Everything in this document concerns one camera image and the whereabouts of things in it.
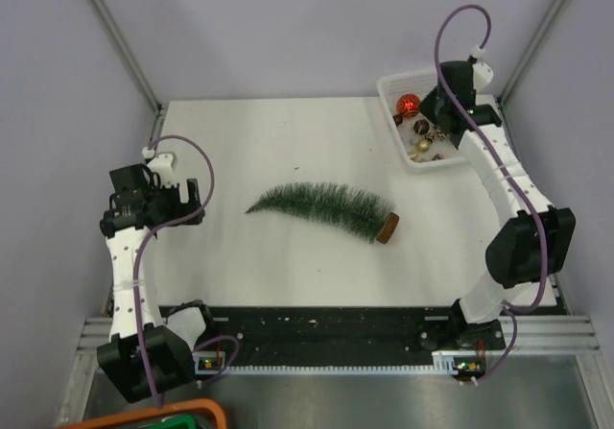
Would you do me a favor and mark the small green christmas tree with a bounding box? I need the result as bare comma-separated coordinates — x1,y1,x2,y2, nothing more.
246,181,400,245

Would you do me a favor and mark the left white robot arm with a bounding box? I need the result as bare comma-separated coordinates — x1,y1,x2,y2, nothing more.
97,153,218,403

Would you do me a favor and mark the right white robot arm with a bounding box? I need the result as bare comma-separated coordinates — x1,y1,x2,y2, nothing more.
419,59,576,348

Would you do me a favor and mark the brown bauble left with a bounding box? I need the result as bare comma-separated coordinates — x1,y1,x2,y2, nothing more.
413,118,431,136

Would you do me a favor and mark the red glitter bauble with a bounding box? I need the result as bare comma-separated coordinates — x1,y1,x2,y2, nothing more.
395,93,421,119

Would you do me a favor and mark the white plastic basket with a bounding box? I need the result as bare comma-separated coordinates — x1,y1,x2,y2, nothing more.
377,68,466,174

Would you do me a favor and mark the orange bin rim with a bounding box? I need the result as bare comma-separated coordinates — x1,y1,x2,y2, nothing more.
62,398,228,429

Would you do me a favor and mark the green bin lid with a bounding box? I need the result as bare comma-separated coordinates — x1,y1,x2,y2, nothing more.
150,414,213,429

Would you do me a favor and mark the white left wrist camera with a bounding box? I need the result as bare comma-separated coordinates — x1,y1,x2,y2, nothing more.
142,147,179,188

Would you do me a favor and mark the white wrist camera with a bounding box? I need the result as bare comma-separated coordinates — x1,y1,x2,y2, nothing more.
142,147,179,188
467,45,494,93

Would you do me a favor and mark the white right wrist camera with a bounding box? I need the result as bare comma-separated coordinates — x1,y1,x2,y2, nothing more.
467,45,494,93

